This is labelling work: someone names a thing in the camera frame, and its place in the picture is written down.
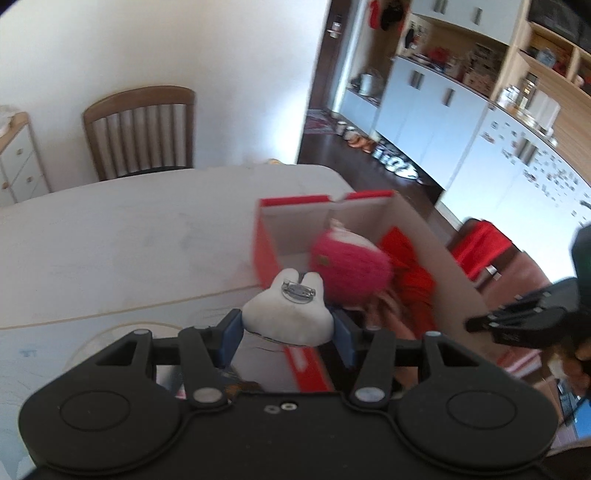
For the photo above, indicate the red cardboard box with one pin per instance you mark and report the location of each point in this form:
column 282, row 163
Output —
column 295, row 221

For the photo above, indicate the wooden wall shelf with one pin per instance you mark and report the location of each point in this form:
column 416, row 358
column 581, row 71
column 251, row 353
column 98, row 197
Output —
column 521, row 50

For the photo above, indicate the row of shoes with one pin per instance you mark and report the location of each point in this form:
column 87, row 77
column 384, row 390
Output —
column 397, row 166

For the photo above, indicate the white drawer side cabinet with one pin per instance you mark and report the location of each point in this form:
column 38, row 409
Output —
column 23, row 157

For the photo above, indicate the dark wooden chair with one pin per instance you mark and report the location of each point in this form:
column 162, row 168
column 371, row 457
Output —
column 463, row 225

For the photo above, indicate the red garment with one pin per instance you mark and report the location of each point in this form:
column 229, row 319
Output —
column 485, row 249

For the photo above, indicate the wooden slat-back chair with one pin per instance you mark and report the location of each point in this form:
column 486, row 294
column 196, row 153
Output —
column 138, row 99

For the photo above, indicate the pink patterned rug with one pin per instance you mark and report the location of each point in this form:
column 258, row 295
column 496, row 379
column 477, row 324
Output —
column 321, row 122

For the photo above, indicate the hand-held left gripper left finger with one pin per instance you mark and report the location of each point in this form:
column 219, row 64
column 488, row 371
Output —
column 232, row 334

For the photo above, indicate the white cupboard with magnets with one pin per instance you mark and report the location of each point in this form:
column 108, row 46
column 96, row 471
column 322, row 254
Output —
column 508, row 184

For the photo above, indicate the red cloth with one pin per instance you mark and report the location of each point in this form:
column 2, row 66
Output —
column 408, row 277

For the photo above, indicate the dark wooden door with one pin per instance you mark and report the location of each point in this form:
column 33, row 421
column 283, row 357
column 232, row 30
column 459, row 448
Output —
column 330, row 69

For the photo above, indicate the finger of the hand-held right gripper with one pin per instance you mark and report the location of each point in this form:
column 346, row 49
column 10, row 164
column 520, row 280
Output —
column 489, row 321
column 531, row 297

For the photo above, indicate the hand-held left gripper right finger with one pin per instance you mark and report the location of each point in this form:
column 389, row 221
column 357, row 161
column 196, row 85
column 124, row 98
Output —
column 345, row 337

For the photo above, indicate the fish printed table mat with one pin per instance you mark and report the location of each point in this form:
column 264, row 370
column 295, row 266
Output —
column 69, row 341

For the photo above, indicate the pale tote bag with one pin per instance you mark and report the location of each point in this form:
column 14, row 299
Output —
column 369, row 84

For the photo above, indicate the pink fuzzy plush toy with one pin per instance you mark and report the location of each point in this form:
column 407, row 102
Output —
column 355, row 272

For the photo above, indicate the low white cabinet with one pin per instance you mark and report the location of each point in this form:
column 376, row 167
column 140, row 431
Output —
column 360, row 113

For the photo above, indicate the red hanging decoration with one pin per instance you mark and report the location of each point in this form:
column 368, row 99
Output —
column 375, row 13

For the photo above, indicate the clear plastic bag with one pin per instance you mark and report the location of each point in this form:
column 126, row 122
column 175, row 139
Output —
column 7, row 114

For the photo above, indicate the white plush brooch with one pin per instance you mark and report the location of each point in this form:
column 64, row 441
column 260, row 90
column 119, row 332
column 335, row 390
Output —
column 286, row 318

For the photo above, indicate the tall white cupboard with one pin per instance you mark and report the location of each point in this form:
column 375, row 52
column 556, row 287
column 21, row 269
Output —
column 415, row 115

